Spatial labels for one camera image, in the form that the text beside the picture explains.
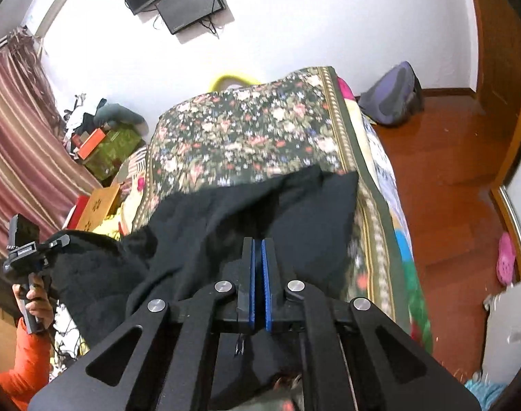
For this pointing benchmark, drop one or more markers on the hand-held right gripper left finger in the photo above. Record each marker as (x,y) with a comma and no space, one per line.
(252,282)

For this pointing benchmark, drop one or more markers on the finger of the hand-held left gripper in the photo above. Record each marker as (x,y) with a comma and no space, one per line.
(60,240)

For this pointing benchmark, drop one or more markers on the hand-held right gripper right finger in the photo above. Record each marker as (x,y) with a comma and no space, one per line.
(267,282)

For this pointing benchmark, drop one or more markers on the black hooded zip jacket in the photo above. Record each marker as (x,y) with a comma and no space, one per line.
(243,214)

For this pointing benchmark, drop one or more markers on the person's left forearm orange sleeve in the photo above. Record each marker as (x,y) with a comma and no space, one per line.
(25,364)

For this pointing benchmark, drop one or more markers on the person's left hand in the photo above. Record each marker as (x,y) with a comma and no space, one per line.
(44,304)

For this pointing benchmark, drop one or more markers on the red box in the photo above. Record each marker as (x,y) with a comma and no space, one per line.
(77,212)

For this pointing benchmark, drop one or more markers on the dark flat board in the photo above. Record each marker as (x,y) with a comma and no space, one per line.
(1,293)

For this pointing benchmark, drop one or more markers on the wooden folding lap table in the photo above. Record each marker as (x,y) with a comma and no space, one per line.
(100,205)

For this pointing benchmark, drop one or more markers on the orange box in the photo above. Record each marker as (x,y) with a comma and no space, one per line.
(92,142)

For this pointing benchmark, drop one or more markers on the green floral covered box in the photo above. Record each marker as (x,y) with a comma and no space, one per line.
(115,152)

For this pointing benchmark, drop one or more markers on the striped cloth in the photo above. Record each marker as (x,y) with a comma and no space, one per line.
(132,162)

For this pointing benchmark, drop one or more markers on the striped brown curtain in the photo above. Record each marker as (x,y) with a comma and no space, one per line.
(25,137)

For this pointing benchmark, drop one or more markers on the pile of mixed clutter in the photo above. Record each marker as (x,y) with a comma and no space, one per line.
(82,115)

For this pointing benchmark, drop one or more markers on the grey pillow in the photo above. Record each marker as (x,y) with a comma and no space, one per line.
(119,114)

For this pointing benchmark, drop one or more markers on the colourful printed quilt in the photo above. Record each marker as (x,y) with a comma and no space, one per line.
(414,291)

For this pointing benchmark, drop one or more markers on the floral bed cover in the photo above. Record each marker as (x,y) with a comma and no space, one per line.
(252,128)

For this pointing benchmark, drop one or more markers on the grey purple backpack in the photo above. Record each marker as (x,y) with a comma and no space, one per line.
(391,94)

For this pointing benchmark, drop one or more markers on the white air conditioner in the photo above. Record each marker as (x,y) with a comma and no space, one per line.
(59,4)

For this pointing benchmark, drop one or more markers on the pink clog shoe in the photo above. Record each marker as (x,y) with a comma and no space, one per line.
(506,259)

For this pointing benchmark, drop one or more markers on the teal knitted cloth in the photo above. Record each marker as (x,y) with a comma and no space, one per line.
(485,394)

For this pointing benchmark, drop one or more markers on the white plastic object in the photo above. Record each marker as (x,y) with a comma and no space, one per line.
(509,342)

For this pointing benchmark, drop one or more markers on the brown wooden door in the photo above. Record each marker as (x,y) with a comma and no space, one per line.
(500,51)

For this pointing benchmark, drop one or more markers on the small black wall monitor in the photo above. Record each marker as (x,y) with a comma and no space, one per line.
(190,4)

